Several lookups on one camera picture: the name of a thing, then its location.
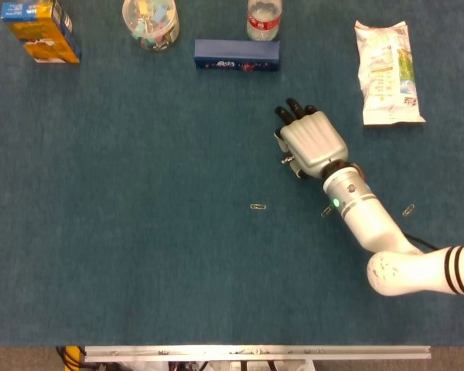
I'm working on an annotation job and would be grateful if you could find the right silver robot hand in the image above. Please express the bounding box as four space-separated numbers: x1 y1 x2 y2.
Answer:
273 97 350 180

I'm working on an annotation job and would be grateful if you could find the clear jar of binder clips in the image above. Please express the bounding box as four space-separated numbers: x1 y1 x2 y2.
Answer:
121 0 181 53

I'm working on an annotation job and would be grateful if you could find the white green snack bag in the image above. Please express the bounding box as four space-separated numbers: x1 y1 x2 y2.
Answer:
353 19 427 127

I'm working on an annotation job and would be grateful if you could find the dark blue rectangular box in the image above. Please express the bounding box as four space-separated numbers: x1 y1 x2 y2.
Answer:
193 37 281 73

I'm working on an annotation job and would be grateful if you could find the water bottle with red label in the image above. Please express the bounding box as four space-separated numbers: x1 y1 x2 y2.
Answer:
246 0 283 43

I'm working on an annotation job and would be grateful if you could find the teal felt table cloth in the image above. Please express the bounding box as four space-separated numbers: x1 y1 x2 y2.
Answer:
0 0 464 347

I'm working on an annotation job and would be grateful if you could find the yellow blue carton box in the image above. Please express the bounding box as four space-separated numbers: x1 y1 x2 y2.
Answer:
0 0 82 65

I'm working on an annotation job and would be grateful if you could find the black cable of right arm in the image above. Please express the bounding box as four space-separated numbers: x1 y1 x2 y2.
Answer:
404 233 441 251

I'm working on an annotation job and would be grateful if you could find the aluminium profile rail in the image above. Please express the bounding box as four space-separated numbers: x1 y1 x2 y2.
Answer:
84 345 432 363

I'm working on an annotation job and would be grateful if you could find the yellow bracket with black cables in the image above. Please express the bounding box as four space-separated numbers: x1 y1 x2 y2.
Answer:
56 345 84 371

